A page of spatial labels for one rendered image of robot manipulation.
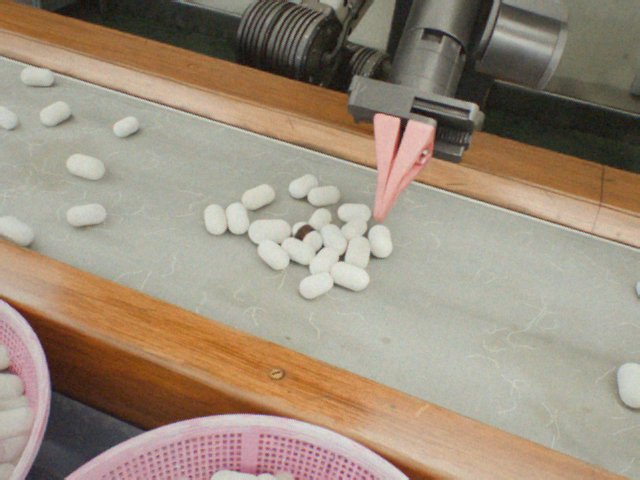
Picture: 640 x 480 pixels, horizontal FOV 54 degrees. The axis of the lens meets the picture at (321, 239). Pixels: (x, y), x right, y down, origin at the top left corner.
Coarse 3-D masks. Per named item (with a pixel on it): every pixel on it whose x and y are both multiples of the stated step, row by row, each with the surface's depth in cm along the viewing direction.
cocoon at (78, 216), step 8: (72, 208) 56; (80, 208) 56; (88, 208) 57; (96, 208) 57; (72, 216) 56; (80, 216) 56; (88, 216) 56; (96, 216) 57; (104, 216) 57; (72, 224) 56; (80, 224) 57; (88, 224) 57
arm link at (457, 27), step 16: (416, 0) 53; (432, 0) 51; (448, 0) 51; (464, 0) 51; (480, 0) 52; (496, 0) 52; (416, 16) 52; (432, 16) 51; (448, 16) 51; (464, 16) 51; (480, 16) 55; (496, 16) 52; (432, 32) 51; (448, 32) 50; (464, 32) 51; (480, 32) 54; (464, 48) 52; (480, 48) 52
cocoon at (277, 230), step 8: (256, 224) 57; (264, 224) 57; (272, 224) 57; (280, 224) 57; (248, 232) 58; (256, 232) 57; (264, 232) 57; (272, 232) 57; (280, 232) 57; (288, 232) 58; (256, 240) 57; (280, 240) 58
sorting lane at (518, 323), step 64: (0, 64) 80; (0, 128) 69; (64, 128) 70; (192, 128) 73; (0, 192) 60; (64, 192) 61; (128, 192) 62; (192, 192) 63; (448, 192) 68; (64, 256) 54; (128, 256) 55; (192, 256) 56; (256, 256) 57; (448, 256) 60; (512, 256) 61; (576, 256) 62; (256, 320) 51; (320, 320) 52; (384, 320) 52; (448, 320) 53; (512, 320) 54; (576, 320) 55; (384, 384) 47; (448, 384) 48; (512, 384) 48; (576, 384) 49; (576, 448) 45
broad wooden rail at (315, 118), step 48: (0, 0) 90; (0, 48) 82; (48, 48) 81; (96, 48) 81; (144, 48) 83; (144, 96) 77; (192, 96) 76; (240, 96) 75; (288, 96) 77; (336, 96) 78; (336, 144) 72; (480, 144) 73; (480, 192) 68; (528, 192) 67; (576, 192) 67; (624, 192) 68; (624, 240) 65
